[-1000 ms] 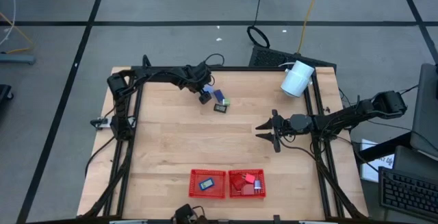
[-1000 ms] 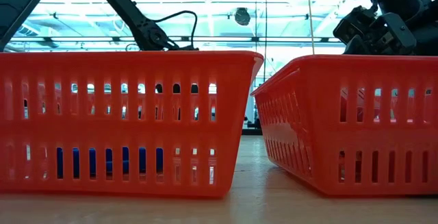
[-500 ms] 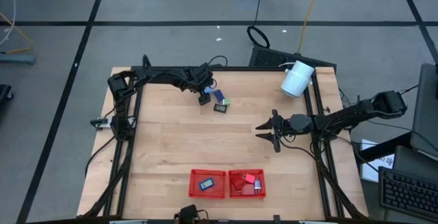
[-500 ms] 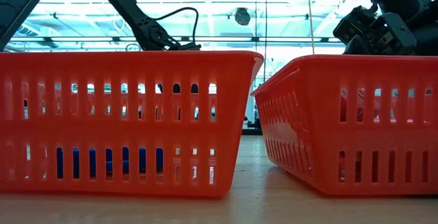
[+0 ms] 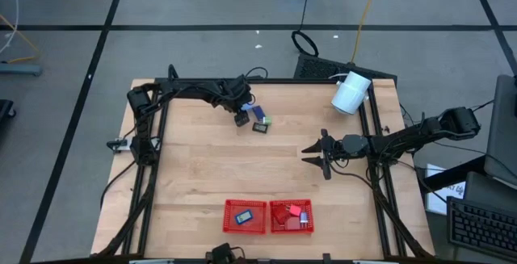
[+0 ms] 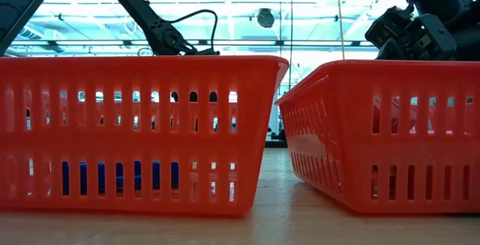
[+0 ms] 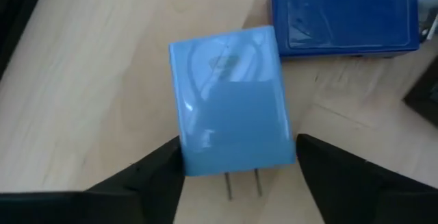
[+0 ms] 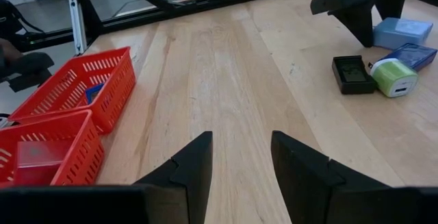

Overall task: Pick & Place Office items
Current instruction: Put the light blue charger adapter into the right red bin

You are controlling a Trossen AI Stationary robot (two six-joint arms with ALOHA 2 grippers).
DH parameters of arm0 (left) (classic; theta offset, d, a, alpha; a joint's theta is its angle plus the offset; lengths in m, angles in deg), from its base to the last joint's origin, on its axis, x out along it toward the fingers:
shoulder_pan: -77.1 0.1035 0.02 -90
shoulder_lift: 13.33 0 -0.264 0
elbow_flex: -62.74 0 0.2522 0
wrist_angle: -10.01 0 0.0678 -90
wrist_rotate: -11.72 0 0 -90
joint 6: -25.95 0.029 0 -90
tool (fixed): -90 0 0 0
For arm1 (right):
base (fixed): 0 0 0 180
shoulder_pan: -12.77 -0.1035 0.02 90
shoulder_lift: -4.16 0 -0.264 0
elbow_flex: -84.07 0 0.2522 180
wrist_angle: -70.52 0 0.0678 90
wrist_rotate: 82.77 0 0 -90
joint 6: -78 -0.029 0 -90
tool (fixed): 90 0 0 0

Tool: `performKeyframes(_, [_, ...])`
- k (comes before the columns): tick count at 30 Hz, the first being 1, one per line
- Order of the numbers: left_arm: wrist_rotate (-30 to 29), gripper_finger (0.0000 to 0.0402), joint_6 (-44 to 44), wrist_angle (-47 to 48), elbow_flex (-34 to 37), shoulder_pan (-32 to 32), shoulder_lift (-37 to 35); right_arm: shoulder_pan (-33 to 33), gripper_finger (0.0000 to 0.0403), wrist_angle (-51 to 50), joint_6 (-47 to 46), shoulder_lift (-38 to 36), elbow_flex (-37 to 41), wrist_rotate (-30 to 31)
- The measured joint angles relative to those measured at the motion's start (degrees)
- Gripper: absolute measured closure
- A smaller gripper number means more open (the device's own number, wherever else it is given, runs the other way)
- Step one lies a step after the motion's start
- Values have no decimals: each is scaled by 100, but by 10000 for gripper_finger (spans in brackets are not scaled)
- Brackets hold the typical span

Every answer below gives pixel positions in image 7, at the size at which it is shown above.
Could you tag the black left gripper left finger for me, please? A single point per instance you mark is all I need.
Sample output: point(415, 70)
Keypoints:
point(143, 196)

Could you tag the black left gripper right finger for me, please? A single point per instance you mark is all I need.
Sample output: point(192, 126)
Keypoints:
point(342, 189)

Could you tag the light blue plug charger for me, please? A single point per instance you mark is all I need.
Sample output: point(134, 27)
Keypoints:
point(232, 107)

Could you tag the black digital device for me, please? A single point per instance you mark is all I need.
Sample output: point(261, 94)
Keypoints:
point(426, 94)

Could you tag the dark blue box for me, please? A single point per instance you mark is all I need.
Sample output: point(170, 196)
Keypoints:
point(345, 15)

